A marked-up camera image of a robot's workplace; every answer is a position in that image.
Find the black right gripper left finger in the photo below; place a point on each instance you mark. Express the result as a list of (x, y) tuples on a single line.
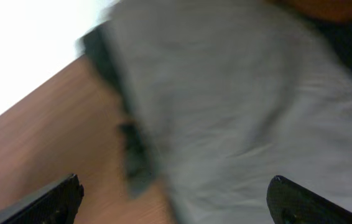
[(56, 203)]

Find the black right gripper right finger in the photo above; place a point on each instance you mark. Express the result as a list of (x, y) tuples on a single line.
[(290, 203)]

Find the grey shorts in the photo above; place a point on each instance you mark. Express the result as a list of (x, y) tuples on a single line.
[(221, 96)]

